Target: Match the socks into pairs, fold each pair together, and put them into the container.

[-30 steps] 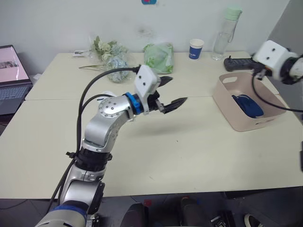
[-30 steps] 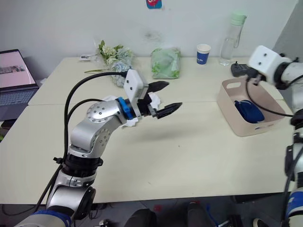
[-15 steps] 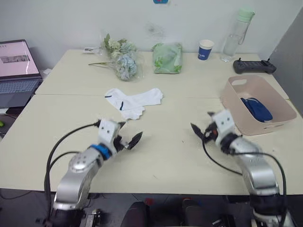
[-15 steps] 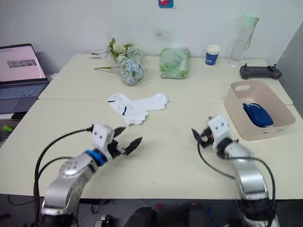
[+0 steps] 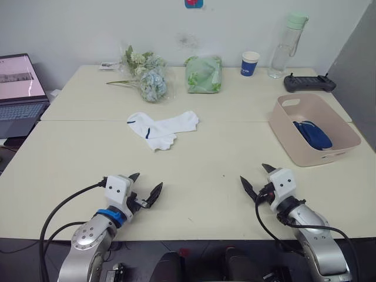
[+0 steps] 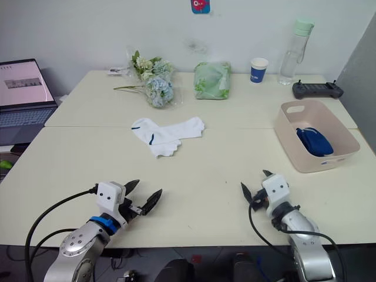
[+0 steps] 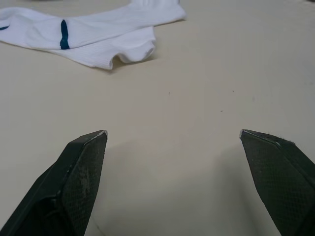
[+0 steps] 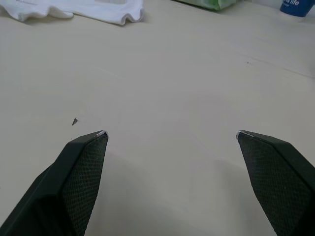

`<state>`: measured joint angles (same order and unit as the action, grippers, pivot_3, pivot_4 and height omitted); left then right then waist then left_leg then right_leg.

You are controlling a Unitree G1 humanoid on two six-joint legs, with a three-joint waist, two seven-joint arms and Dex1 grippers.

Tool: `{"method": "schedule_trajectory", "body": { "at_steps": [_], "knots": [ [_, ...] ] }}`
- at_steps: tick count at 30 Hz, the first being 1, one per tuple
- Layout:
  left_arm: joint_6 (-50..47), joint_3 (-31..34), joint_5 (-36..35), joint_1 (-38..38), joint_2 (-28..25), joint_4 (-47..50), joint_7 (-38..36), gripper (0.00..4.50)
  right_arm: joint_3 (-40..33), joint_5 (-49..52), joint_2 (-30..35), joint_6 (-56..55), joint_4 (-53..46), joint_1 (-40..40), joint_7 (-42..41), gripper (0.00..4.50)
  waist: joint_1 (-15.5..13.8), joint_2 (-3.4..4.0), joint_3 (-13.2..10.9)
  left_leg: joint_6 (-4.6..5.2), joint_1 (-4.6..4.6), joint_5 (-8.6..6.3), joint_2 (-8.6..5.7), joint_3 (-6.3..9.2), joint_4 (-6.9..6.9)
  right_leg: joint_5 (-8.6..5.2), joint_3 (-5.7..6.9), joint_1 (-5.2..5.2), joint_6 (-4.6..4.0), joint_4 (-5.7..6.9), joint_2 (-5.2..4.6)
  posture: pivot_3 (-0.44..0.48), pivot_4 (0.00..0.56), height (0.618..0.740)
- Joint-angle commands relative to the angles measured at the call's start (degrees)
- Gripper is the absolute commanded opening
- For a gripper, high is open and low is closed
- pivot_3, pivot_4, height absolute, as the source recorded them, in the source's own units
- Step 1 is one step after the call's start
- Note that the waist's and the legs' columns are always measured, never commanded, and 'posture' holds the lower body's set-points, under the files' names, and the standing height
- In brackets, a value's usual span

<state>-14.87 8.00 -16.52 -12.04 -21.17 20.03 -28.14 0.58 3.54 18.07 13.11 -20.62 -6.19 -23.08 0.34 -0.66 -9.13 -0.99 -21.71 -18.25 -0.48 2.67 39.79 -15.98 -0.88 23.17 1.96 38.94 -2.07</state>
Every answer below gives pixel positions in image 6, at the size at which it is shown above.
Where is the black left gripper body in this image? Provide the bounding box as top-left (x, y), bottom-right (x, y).
top-left (118, 197), bottom-right (143, 221)

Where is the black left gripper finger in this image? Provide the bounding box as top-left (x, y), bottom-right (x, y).
top-left (140, 189), bottom-right (163, 216)
top-left (123, 179), bottom-right (141, 196)

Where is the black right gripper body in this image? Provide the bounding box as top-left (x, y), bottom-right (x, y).
top-left (251, 187), bottom-right (269, 213)

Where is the beige plastic container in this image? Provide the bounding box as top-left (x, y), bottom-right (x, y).
top-left (274, 99), bottom-right (361, 174)

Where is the folded dark blue sock pair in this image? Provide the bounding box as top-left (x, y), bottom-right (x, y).
top-left (295, 126), bottom-right (335, 157)

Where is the white sock with blue stripe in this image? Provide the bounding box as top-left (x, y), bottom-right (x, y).
top-left (130, 117), bottom-right (182, 160)
top-left (148, 116), bottom-right (206, 146)

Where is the dark rounded shape under table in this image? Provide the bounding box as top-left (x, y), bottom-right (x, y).
top-left (233, 251), bottom-right (292, 282)
top-left (152, 257), bottom-right (195, 282)

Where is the black handheld controller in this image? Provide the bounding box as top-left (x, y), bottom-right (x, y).
top-left (291, 80), bottom-right (345, 101)

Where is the blue and white paper cup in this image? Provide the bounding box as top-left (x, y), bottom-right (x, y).
top-left (250, 57), bottom-right (270, 85)

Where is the artificial blue white flower bouquet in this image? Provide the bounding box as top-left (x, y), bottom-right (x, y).
top-left (113, 50), bottom-right (176, 109)

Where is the green patterned plastic packet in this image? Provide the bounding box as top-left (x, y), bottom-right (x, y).
top-left (193, 61), bottom-right (233, 101)

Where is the small clear label packet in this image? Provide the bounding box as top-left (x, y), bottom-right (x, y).
top-left (107, 66), bottom-right (130, 76)

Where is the clear bottle with green lid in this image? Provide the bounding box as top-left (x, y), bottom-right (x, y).
top-left (278, 19), bottom-right (315, 86)

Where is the grey partition panel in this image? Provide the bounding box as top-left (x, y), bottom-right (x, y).
top-left (334, 8), bottom-right (376, 155)

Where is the grey open laptop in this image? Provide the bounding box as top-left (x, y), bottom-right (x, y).
top-left (0, 58), bottom-right (59, 147)

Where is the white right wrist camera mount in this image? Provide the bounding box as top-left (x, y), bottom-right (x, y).
top-left (261, 173), bottom-right (290, 219)

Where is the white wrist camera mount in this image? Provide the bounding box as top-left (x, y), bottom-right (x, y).
top-left (261, 173), bottom-right (290, 219)
top-left (96, 181), bottom-right (127, 227)

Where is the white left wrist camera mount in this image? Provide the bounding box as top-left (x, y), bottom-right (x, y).
top-left (96, 181), bottom-right (127, 227)

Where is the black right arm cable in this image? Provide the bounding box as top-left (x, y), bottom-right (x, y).
top-left (248, 202), bottom-right (345, 282)

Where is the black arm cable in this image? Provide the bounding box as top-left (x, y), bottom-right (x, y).
top-left (248, 202), bottom-right (345, 282)
top-left (24, 184), bottom-right (99, 282)

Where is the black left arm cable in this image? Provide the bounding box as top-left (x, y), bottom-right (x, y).
top-left (24, 184), bottom-right (99, 282)

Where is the blue and red wall sticker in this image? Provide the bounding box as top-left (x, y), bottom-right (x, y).
top-left (191, 0), bottom-right (212, 15)

